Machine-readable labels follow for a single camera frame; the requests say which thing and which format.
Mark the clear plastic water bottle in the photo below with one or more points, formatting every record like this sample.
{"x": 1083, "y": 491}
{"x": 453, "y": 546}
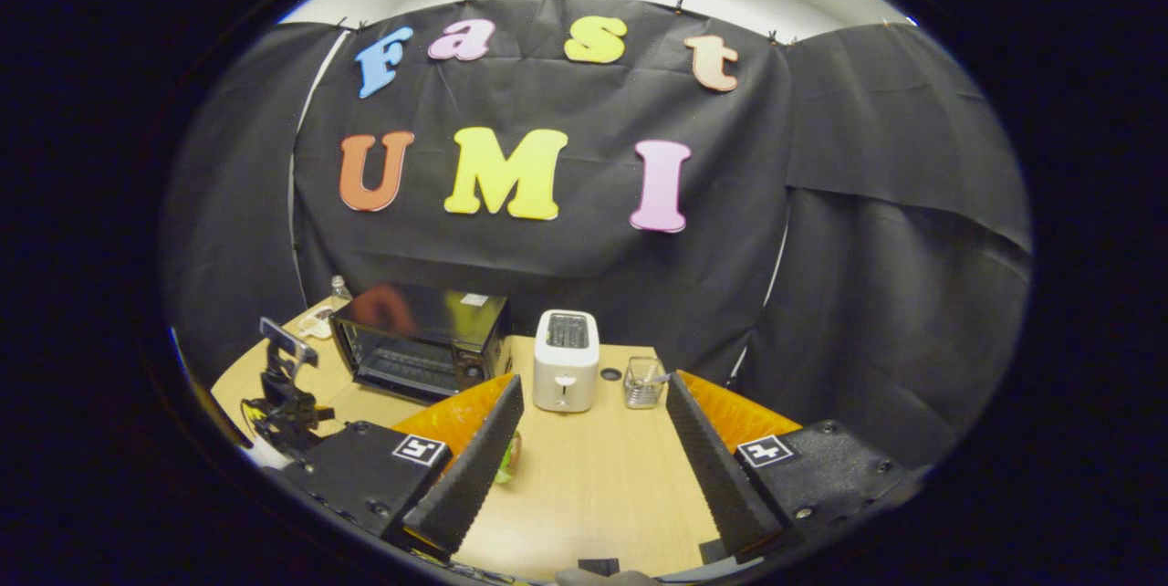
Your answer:
{"x": 340, "y": 288}

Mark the toast lettuce sandwich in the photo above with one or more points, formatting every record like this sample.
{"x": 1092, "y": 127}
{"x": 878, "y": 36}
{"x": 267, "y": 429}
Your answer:
{"x": 509, "y": 458}

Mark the metal mesh utensil holder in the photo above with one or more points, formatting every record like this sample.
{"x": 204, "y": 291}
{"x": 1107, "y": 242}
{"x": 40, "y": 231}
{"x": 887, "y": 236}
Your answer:
{"x": 643, "y": 385}

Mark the black backdrop cloth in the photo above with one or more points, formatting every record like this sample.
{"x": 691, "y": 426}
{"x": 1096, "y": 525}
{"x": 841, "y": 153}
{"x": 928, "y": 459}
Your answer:
{"x": 867, "y": 248}

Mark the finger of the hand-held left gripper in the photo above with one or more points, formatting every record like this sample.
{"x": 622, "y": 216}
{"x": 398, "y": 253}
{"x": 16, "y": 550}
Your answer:
{"x": 287, "y": 341}

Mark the black electric oven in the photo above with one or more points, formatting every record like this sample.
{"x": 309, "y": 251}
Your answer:
{"x": 429, "y": 312}

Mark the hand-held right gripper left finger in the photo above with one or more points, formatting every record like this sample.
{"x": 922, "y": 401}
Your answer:
{"x": 470, "y": 472}

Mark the white toaster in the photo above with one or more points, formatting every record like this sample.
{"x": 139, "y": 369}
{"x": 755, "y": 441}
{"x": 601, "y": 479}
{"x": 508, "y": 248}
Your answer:
{"x": 566, "y": 367}

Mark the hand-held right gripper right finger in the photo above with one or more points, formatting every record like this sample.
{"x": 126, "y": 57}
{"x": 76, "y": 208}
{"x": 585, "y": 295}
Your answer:
{"x": 721, "y": 467}

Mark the white divided snack plate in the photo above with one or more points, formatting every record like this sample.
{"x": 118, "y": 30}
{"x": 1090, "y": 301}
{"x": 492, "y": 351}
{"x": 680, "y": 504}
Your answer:
{"x": 318, "y": 323}

